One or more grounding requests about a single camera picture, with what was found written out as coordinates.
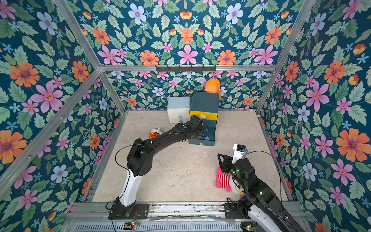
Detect dark teal bottom drawer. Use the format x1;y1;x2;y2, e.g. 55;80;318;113
188;128;215;147

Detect yellow top drawer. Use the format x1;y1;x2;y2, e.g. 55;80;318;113
190;111;218;121

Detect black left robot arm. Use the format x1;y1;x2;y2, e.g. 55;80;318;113
117;116;210;208

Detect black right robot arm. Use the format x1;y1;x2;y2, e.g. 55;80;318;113
217;154;304;232

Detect dark teal drawer cabinet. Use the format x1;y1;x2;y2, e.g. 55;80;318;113
190;92;219;130

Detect pink striped plush doll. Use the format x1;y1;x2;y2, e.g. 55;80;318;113
215;168;242;194

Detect light blue white mini drawers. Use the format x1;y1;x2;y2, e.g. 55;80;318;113
167;97;191;124

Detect orange tiger toy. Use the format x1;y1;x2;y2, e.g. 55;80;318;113
149;128;163;139

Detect orange plush ball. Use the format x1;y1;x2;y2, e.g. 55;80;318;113
204;79;220;94

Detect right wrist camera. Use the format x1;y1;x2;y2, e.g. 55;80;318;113
232;144;247;164

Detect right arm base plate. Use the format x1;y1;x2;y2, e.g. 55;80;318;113
224;203;249;219

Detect black hook rail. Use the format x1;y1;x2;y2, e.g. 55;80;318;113
155;65;216;73

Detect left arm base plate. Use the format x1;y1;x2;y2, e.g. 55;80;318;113
108;202;149;220

